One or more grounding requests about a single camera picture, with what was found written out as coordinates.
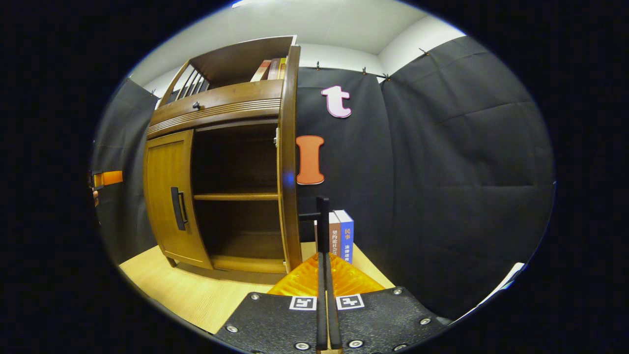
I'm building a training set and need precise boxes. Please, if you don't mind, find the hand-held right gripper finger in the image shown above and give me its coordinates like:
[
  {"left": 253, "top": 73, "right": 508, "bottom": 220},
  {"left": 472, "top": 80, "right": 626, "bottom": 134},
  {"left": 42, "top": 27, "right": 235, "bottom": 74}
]
[
  {"left": 325, "top": 252, "right": 447, "bottom": 354},
  {"left": 215, "top": 252, "right": 328, "bottom": 354}
]

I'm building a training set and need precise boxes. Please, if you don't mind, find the wooden shoe cabinet door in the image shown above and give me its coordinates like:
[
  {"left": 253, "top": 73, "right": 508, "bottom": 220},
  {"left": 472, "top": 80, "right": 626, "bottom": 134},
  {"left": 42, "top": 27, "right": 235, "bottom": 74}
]
[
  {"left": 143, "top": 129, "right": 214, "bottom": 270},
  {"left": 277, "top": 45, "right": 303, "bottom": 273}
]

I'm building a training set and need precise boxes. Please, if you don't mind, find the wooden double-door shoe cabinet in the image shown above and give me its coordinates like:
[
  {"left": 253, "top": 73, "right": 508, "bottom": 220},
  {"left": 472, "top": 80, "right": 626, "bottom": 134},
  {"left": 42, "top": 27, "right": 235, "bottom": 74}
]
[{"left": 143, "top": 35, "right": 303, "bottom": 275}]

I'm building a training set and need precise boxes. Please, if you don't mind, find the reddish brown book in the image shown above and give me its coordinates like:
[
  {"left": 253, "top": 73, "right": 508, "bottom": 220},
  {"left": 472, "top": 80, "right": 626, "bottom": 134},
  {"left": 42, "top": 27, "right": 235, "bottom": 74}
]
[{"left": 328, "top": 211, "right": 342, "bottom": 259}]

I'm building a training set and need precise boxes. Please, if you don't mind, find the blue book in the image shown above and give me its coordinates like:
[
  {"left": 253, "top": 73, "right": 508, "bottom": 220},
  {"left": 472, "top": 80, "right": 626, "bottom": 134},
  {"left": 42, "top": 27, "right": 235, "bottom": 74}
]
[{"left": 334, "top": 209, "right": 354, "bottom": 265}]

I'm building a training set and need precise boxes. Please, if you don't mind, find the wooden drawer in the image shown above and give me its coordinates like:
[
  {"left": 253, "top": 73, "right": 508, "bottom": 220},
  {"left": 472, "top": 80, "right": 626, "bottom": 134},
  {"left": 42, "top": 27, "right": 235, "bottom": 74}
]
[{"left": 149, "top": 80, "right": 285, "bottom": 123}]

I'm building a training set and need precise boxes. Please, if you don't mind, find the beige book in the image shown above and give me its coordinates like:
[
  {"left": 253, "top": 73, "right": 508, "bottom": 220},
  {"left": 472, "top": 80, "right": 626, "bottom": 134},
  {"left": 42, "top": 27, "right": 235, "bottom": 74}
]
[{"left": 250, "top": 59, "right": 272, "bottom": 82}]

